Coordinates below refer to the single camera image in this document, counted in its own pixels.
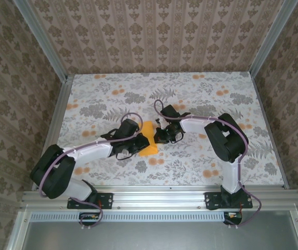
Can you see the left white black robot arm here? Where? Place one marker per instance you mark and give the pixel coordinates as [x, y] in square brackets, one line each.
[52, 177]

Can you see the aluminium cross rail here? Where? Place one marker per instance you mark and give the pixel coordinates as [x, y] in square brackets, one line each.
[159, 198]

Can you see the aluminium side rail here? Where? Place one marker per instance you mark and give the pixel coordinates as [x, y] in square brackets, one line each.
[268, 125]
[57, 117]

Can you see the aluminium frame post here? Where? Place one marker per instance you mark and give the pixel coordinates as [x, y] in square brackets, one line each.
[271, 39]
[42, 41]

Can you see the floral table cover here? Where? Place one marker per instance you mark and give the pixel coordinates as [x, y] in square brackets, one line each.
[138, 86]

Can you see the grey metal panel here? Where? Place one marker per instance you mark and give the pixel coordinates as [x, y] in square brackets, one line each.
[151, 237]

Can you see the small black circuit board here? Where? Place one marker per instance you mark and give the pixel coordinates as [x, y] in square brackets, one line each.
[89, 216]
[233, 215]

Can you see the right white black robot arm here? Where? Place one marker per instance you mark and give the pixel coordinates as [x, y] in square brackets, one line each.
[226, 143]

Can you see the orange paper sheet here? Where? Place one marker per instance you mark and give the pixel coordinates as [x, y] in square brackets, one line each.
[150, 152]

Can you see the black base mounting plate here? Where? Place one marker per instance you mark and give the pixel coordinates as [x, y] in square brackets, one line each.
[209, 200]
[108, 200]

